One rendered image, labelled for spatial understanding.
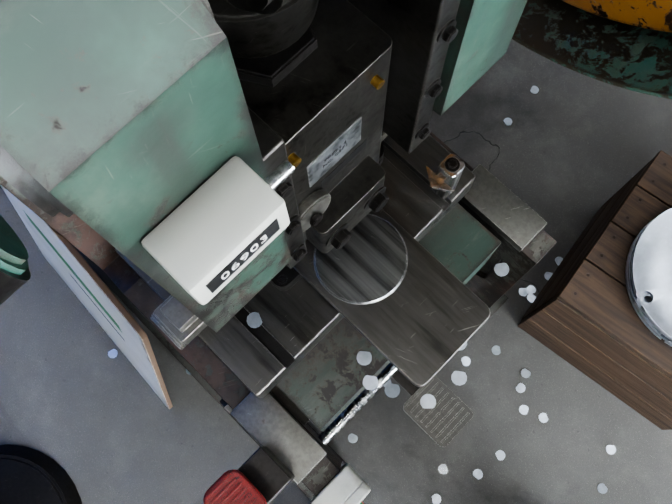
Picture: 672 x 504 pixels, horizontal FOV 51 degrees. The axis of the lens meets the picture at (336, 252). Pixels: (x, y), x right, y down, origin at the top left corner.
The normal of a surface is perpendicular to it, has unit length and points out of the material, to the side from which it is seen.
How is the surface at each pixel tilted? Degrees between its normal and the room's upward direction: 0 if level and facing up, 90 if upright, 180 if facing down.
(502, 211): 0
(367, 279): 0
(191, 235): 0
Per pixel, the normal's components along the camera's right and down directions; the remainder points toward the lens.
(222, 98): 0.71, 0.68
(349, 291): -0.01, -0.25
